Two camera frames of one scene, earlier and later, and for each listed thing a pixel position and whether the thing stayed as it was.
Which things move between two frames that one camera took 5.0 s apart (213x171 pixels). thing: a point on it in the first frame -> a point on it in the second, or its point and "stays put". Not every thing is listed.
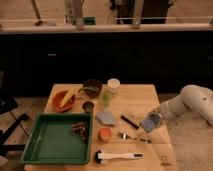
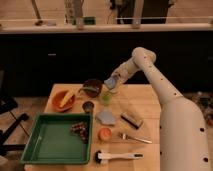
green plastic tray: (58, 139) stays put
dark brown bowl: (92, 87) stays put
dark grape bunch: (81, 129) stays put
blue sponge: (148, 124) -> (111, 82)
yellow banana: (67, 96) stays put
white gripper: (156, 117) -> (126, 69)
